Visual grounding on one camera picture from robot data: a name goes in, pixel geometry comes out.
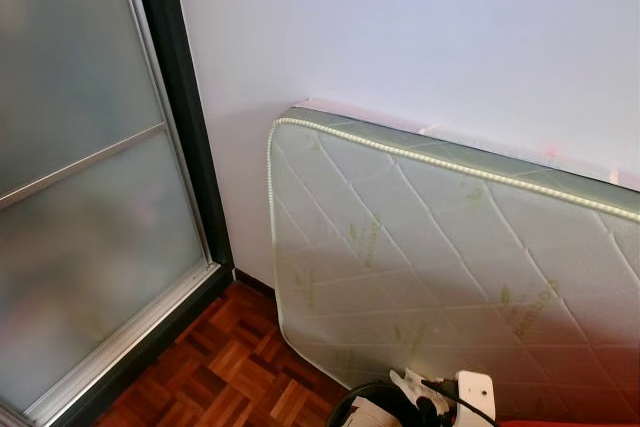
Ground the white paper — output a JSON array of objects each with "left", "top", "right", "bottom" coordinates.
[{"left": 390, "top": 367, "right": 431, "bottom": 398}]

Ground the white paper scrap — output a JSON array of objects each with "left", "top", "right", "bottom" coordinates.
[{"left": 350, "top": 397, "right": 403, "bottom": 427}]

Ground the black round waste bin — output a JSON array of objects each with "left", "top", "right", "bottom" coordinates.
[{"left": 328, "top": 381, "right": 431, "bottom": 427}]

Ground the red fabric item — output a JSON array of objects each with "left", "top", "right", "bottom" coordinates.
[{"left": 498, "top": 418, "right": 640, "bottom": 427}]

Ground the green quilted mattress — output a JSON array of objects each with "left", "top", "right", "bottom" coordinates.
[{"left": 266, "top": 105, "right": 640, "bottom": 423}]

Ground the dark wooden skirting board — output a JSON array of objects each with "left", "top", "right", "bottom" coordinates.
[{"left": 232, "top": 275, "right": 277, "bottom": 300}]

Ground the frosted glass sliding door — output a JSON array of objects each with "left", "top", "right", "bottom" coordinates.
[{"left": 0, "top": 0, "right": 221, "bottom": 427}]

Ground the black door frame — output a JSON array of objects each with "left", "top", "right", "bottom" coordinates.
[{"left": 70, "top": 0, "right": 235, "bottom": 427}]

